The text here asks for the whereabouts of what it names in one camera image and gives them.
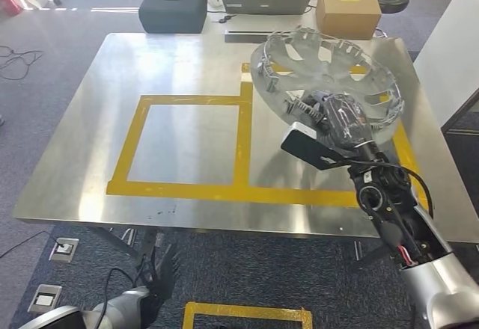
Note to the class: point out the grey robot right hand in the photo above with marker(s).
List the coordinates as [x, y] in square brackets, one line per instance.
[346, 121]

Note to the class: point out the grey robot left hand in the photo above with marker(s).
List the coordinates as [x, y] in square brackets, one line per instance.
[165, 277]

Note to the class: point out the silver plastic wheel hubcap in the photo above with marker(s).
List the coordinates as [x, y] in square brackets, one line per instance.
[329, 69]

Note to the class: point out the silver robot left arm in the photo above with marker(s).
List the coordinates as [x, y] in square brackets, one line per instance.
[119, 307]

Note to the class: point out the yellow tape on workbench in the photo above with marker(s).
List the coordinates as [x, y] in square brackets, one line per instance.
[243, 143]

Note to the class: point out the stainless steel workbench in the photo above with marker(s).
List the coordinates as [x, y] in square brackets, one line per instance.
[168, 69]

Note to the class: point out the brown cardboard box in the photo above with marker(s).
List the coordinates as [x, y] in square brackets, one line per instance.
[347, 12]

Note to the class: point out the yellow floor tape square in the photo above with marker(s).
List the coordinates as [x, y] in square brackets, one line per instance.
[243, 311]

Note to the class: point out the steel floor socket box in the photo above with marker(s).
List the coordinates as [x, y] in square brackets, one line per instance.
[64, 250]
[44, 299]

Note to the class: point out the grey flat bar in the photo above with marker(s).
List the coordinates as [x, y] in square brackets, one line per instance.
[248, 36]

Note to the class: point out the steel side table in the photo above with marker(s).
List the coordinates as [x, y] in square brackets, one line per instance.
[449, 44]

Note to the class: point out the grey laptop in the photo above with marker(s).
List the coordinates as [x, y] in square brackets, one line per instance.
[264, 2]

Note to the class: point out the white computer mouse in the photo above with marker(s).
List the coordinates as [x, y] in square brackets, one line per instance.
[215, 0]

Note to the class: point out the black fabric case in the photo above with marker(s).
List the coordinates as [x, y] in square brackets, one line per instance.
[172, 12]

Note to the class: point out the red object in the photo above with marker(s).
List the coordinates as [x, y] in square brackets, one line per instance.
[8, 1]

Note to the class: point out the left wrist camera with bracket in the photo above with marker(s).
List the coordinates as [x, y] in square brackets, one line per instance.
[147, 255]

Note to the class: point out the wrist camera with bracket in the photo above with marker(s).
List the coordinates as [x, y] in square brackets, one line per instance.
[307, 148]
[147, 255]

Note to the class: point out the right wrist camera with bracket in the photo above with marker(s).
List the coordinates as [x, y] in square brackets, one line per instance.
[307, 148]

